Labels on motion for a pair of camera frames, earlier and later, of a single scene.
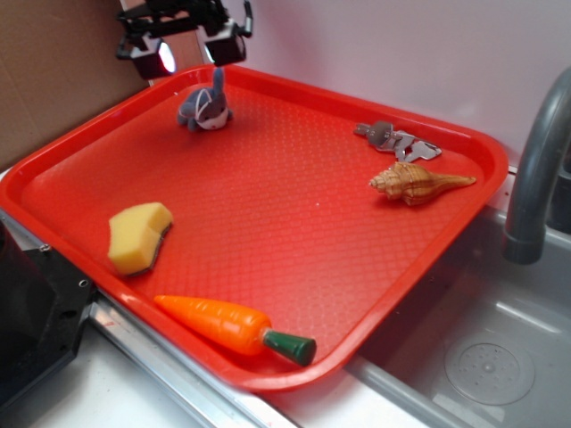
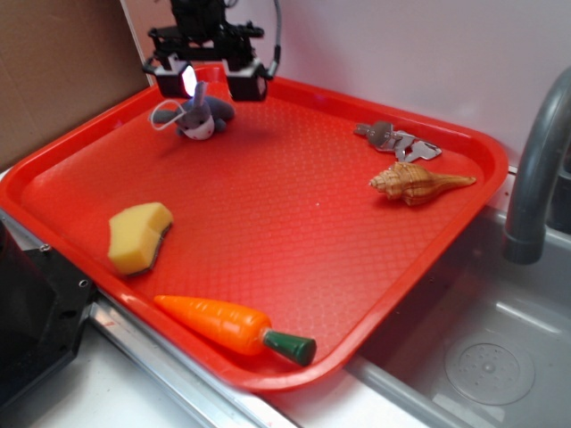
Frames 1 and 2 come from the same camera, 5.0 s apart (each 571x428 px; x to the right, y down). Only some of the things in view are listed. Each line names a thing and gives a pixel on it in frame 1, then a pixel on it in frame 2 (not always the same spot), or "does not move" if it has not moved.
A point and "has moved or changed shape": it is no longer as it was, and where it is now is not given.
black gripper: (211, 17) to (200, 24)
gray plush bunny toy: (205, 107) has moved or changed shape
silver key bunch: (402, 144) does not move
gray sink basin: (484, 341) does not move
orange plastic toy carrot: (235, 330) does not move
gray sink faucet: (526, 242) does not move
